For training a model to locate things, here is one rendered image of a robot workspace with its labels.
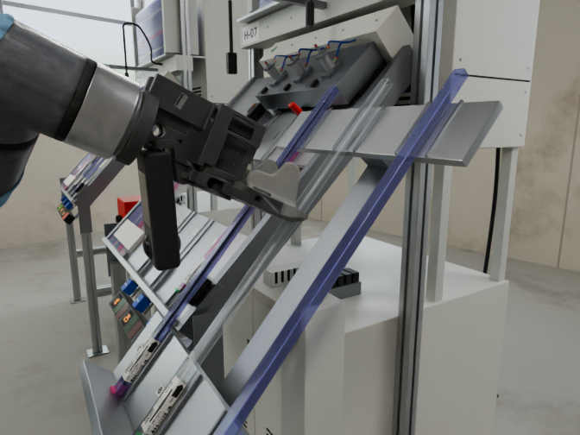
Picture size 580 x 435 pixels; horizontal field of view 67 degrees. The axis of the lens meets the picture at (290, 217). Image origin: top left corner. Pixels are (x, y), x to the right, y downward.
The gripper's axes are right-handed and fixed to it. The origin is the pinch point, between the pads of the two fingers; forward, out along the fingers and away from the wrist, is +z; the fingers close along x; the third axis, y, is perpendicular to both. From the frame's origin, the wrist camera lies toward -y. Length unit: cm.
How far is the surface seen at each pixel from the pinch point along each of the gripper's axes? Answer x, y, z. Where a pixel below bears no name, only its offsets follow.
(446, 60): 28, 47, 41
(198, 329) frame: 20.3, -21.3, 4.8
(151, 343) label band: 10.4, -21.3, -5.7
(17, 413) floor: 134, -102, 5
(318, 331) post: -2.9, -11.4, 7.8
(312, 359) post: -2.9, -14.7, 8.5
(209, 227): 44.8, -7.0, 10.4
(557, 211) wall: 131, 88, 303
